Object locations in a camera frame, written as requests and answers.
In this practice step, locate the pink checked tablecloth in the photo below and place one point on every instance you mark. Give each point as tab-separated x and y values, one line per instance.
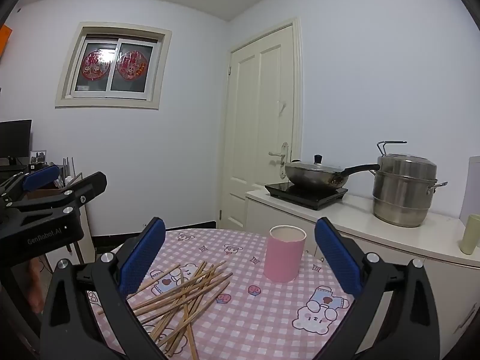
247	322

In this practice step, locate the black induction cooktop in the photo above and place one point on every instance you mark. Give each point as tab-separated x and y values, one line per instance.
300	195

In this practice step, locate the wooden side cabinet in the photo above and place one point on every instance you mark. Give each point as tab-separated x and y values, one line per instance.
87	228

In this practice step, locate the orange wall panel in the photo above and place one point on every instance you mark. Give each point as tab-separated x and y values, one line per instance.
4	43

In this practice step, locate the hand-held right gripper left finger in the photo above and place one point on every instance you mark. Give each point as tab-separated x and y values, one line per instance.
142	258

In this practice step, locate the pale green cup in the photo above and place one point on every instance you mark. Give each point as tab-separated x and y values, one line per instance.
471	234

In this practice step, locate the white kitchen counter cabinet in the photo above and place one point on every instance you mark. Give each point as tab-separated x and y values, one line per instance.
375	228

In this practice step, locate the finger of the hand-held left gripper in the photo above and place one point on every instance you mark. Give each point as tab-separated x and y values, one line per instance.
41	177
92	185

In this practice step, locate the pink cup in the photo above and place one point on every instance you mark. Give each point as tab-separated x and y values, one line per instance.
283	258

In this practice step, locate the red paper window cutting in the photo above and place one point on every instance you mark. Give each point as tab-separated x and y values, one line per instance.
131	65
94	64

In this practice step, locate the metal rods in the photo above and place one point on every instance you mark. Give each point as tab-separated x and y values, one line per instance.
69	170

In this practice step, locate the black monitor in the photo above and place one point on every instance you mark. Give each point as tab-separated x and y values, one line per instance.
15	138

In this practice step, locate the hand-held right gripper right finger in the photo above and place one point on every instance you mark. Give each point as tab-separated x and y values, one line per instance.
337	257

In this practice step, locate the cream panel door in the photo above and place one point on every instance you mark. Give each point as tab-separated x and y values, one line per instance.
258	120

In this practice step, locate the bunch of wooden chopsticks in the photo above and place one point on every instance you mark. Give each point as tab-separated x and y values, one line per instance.
187	294

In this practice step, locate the steel steamer pot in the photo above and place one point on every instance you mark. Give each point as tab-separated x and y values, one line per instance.
403	191

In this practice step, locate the white door hook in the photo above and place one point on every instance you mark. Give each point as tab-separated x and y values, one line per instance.
281	107

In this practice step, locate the small photo frame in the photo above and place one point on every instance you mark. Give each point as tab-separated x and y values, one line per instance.
37	156

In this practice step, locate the white fridge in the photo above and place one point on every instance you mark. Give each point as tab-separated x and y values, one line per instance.
471	187

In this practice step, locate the cream framed window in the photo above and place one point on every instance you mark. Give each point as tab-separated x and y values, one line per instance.
112	67

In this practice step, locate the steel wok with glass lid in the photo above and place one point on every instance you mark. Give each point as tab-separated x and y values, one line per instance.
311	176

